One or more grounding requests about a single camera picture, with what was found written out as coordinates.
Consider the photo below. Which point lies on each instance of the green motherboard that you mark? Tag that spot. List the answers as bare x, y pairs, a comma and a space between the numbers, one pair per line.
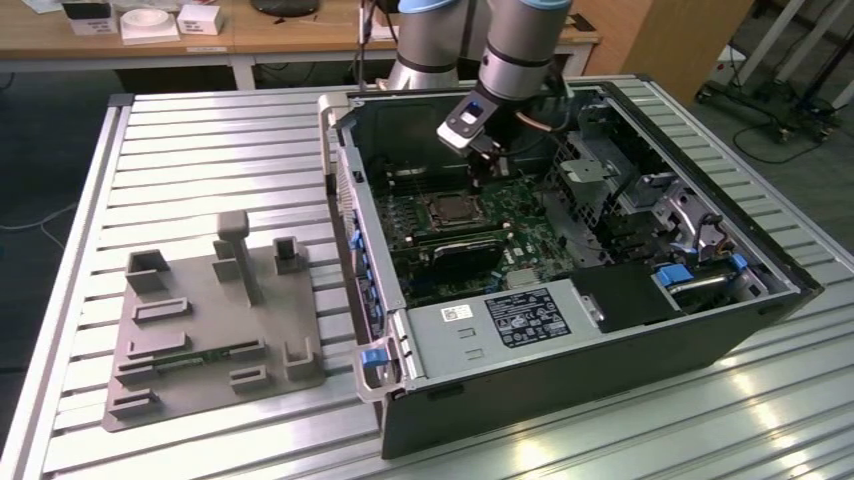
527, 225

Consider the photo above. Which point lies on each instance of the silver perforated drive cage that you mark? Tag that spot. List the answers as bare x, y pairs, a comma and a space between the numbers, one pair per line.
580, 215

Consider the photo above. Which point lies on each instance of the white paper box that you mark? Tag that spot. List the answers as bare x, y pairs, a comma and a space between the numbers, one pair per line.
384, 25

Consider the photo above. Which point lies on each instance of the blue drive latch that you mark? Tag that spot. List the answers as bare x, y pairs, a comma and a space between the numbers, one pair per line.
673, 276

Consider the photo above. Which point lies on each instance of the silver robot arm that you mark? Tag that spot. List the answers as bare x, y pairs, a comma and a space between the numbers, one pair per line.
520, 60

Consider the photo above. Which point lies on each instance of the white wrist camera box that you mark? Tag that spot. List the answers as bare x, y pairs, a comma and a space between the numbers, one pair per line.
460, 132

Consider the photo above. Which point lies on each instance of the small blue clip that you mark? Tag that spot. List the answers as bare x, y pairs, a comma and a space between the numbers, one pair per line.
738, 262

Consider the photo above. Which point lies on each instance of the silver metal bracket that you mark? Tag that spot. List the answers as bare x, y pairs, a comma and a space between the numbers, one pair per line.
587, 170

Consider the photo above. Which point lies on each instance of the black plastic shroud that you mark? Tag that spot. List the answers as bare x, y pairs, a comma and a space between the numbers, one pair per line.
620, 295

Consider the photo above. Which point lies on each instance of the white box black insert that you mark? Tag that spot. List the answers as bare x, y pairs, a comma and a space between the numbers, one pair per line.
89, 25

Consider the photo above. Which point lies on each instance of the plain white box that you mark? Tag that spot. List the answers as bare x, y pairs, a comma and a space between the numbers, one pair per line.
199, 20

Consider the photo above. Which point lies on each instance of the silver chipset heatsink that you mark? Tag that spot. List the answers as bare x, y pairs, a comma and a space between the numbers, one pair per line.
522, 280

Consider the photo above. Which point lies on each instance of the green RAM stick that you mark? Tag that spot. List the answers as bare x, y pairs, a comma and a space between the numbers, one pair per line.
193, 361

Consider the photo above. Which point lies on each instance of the grey power supply unit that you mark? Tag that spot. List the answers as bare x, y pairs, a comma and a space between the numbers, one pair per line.
454, 350

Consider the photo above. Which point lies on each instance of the black round object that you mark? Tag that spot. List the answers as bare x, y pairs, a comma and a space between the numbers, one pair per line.
283, 5

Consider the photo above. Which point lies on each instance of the wooden desk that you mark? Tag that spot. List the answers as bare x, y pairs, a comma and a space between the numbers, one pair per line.
287, 35

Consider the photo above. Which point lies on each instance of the grey parts rack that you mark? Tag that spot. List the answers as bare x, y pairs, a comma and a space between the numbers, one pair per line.
213, 320

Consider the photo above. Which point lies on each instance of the blue case release latch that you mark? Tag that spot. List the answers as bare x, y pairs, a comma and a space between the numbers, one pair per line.
374, 359

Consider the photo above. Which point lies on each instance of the black graphics card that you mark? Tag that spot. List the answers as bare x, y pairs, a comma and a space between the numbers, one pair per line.
467, 257

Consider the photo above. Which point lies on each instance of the silver topped CPU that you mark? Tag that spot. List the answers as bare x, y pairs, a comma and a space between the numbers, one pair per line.
454, 209

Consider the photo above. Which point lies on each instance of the wooden cabinet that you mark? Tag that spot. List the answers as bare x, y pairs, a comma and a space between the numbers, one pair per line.
667, 50

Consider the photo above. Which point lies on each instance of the black PC case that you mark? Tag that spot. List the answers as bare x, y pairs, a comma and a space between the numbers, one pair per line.
567, 400

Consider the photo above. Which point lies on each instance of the black wheeled stand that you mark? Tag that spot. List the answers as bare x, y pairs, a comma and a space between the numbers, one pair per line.
734, 97

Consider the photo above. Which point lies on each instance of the CPU socket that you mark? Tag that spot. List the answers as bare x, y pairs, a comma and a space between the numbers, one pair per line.
427, 222

